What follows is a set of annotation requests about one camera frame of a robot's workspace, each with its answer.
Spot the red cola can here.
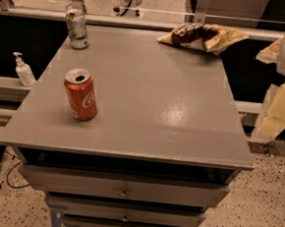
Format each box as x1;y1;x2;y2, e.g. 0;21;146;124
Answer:
64;68;97;121

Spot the black floor cable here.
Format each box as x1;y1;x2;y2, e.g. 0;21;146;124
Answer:
0;132;34;191

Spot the middle grey drawer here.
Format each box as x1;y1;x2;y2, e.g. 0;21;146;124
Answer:
45;195;205;227

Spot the white numbered robot base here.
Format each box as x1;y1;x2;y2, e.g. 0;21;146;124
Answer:
113;0;143;18

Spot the green white soda can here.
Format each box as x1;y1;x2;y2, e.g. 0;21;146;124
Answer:
65;9;88;49

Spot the white pump dispenser bottle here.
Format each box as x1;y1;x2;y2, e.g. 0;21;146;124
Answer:
13;52;35;86

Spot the top grey drawer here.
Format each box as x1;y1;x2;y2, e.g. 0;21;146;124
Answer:
19;164;229;207

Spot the grey drawer cabinet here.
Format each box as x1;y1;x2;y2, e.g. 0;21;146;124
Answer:
0;26;253;214

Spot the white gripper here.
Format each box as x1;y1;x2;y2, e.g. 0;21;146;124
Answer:
251;34;285;141

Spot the metal railing frame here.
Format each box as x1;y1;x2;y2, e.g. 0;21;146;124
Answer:
0;0;285;40

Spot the brown chip bag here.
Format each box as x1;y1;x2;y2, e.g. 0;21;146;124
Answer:
157;23;248;55

